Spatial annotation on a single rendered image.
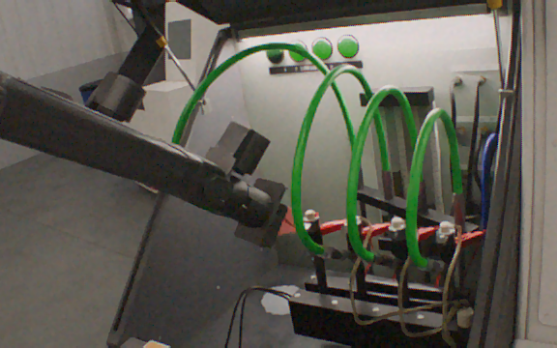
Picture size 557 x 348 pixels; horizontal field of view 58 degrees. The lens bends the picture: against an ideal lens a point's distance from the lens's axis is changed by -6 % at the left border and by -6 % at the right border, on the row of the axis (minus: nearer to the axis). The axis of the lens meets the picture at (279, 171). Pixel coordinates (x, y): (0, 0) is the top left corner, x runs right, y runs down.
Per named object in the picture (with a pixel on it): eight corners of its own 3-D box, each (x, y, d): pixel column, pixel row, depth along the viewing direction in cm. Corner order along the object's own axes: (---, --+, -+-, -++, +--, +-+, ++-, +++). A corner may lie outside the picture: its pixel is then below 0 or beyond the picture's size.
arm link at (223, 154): (157, 171, 72) (200, 197, 68) (197, 98, 73) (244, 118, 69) (203, 193, 82) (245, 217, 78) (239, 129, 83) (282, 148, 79)
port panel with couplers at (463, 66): (451, 206, 105) (438, 52, 94) (454, 198, 107) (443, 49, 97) (515, 210, 98) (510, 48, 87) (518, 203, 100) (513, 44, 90)
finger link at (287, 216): (317, 221, 88) (280, 201, 81) (301, 262, 86) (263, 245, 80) (288, 214, 93) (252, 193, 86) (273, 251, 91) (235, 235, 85)
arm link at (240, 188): (186, 193, 77) (205, 206, 73) (208, 152, 78) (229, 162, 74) (219, 210, 82) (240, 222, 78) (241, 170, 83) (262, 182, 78)
